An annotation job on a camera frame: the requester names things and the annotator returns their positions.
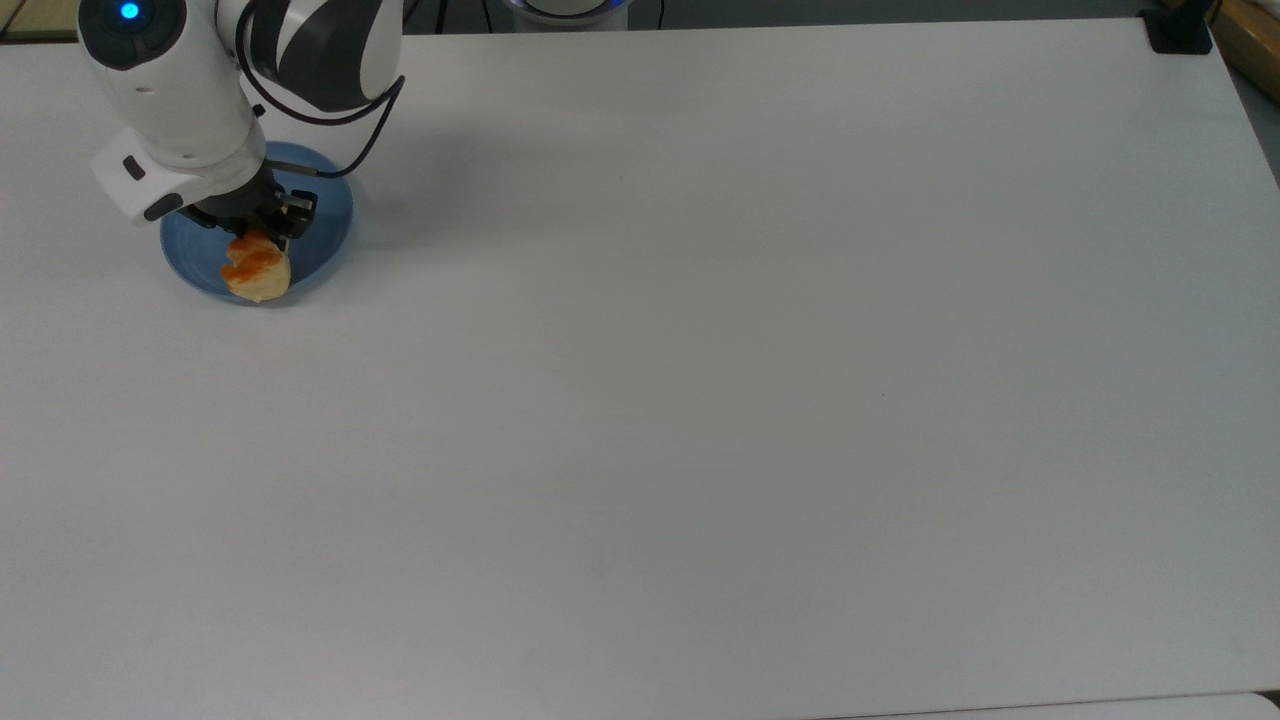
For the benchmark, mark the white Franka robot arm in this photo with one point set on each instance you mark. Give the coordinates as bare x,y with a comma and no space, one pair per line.
190,70

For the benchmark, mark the toy bread loaf orange crust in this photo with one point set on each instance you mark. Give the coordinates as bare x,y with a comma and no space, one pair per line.
256,270

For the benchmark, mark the wooden furniture edge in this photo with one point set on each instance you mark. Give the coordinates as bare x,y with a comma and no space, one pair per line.
1252,40

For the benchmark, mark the black stand base clamp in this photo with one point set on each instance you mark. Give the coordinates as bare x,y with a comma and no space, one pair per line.
1180,28

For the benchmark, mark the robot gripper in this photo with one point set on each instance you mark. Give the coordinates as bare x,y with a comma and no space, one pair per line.
185,170

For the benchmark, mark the blue round plate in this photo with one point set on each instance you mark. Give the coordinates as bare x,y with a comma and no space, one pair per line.
320,225

